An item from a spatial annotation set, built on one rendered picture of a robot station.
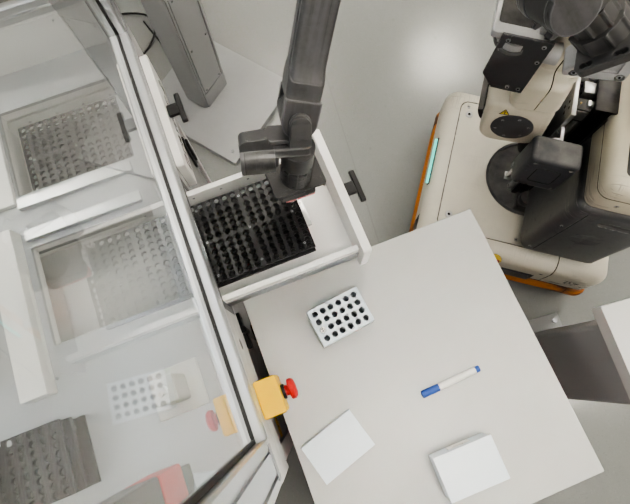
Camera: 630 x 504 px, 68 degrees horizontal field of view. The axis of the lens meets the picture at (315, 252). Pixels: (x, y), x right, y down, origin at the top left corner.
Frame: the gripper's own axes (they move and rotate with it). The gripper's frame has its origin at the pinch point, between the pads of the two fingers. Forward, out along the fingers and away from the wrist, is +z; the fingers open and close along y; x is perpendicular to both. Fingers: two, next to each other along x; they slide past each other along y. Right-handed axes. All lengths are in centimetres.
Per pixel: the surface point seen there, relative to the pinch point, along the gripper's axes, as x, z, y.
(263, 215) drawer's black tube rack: 0.9, 2.6, 6.9
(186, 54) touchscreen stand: -87, 54, 5
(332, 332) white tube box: 27.5, 12.8, 1.0
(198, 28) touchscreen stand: -92, 49, -2
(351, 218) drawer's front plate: 9.2, -1.9, -8.8
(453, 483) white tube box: 63, 10, -10
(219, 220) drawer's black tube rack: -1.5, 3.5, 15.7
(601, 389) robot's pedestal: 65, 30, -61
